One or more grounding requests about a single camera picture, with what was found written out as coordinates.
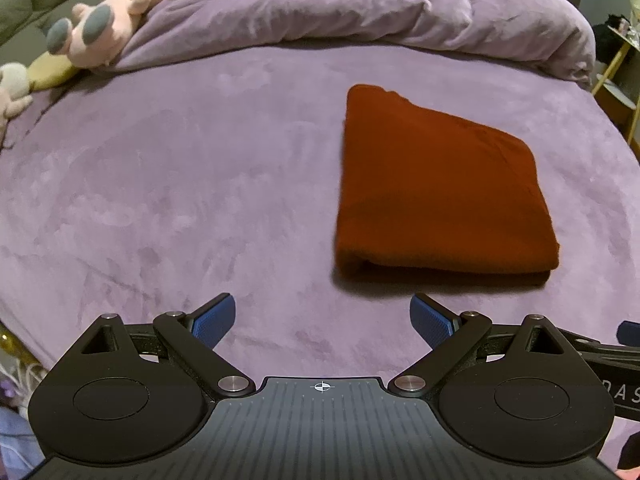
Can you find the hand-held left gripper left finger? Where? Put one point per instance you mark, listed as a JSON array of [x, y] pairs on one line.
[[216, 320]]

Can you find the white and pink plush toy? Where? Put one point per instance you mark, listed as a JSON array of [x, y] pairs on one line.
[[14, 92]]

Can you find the yellow wooden shelf stand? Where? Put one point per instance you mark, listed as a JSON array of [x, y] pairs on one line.
[[617, 85]]

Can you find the grey-green headboard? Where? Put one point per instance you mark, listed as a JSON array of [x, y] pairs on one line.
[[30, 5]]

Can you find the yellow plush toy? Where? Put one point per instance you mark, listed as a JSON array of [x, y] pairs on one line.
[[50, 71]]

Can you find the lavender cloth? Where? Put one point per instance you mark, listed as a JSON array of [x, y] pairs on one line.
[[15, 440]]

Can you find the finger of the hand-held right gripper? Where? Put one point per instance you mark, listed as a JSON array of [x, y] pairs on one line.
[[630, 334]]

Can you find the rust-red towel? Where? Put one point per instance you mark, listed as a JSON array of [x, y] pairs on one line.
[[440, 185]]

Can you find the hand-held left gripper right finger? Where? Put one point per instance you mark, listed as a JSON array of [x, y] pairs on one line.
[[430, 322]]

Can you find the dark cloth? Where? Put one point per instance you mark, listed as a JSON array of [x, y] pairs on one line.
[[612, 35]]

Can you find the pink plush toy grey paws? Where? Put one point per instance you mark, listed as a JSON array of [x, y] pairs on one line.
[[115, 15]]

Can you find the purple duvet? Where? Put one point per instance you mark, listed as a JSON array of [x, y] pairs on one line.
[[350, 5]]

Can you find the cream bouquet on shelf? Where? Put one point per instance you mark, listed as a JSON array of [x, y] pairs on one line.
[[634, 20]]

